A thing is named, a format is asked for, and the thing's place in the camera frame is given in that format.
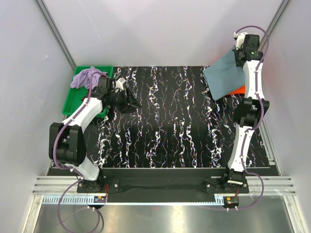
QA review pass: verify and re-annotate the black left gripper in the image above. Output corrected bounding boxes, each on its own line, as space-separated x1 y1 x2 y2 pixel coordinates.
107 87 142 114

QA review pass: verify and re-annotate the grey blue t shirt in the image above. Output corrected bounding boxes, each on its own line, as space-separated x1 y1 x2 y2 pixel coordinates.
203 47 245 101

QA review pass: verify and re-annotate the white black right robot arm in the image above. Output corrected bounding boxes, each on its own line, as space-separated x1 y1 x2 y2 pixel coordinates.
220 33 270 193

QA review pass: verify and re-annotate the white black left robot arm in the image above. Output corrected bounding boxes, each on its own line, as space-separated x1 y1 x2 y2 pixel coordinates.
49 76 142 192

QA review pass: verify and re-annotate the folded orange t shirt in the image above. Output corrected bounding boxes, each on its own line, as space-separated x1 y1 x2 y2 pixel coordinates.
228 85 245 95

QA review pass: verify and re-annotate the dark red t shirt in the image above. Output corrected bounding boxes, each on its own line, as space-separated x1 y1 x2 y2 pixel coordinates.
81 73 112 101

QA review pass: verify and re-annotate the lilac t shirt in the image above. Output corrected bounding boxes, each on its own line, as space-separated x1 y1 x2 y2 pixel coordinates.
70 67 108 89

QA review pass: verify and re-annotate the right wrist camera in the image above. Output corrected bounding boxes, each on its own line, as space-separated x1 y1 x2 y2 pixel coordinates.
233 32 248 50

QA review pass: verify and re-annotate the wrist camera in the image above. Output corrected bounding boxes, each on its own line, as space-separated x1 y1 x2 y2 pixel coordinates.
233 32 248 50
115 78 126 91

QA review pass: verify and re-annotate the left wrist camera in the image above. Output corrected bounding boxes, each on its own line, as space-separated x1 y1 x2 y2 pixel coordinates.
115 78 126 91

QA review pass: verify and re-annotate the right corner frame post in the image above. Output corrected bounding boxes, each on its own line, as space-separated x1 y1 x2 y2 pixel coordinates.
244 0 291 58

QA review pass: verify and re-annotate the corner frame post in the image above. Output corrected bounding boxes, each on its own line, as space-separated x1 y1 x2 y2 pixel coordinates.
34 0 76 70
244 0 291 58

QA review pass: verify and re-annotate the aluminium frame rail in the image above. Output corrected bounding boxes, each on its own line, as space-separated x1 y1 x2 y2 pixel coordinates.
32 176 295 195

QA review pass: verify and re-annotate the white slotted cable duct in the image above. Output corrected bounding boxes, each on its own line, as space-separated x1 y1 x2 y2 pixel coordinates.
43 194 224 206

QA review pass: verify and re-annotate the left corner frame post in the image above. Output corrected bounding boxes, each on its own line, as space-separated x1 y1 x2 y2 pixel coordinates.
34 0 76 70

